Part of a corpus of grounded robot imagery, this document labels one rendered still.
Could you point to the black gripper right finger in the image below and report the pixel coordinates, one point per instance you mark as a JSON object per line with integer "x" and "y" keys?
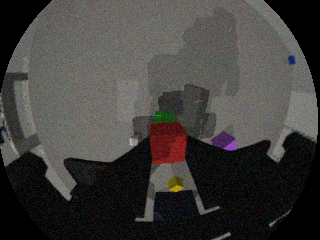
{"x": 213, "y": 168}

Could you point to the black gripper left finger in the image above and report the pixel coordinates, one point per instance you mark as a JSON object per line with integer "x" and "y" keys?
{"x": 128, "y": 174}

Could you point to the red block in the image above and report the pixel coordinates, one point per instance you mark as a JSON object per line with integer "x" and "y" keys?
{"x": 168, "y": 142}

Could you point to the purple cube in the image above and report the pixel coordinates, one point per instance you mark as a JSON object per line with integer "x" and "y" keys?
{"x": 224, "y": 141}

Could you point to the blue cube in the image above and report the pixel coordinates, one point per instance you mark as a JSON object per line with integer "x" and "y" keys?
{"x": 291, "y": 60}

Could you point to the yellow cube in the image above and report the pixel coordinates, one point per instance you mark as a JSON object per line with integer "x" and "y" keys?
{"x": 175, "y": 184}

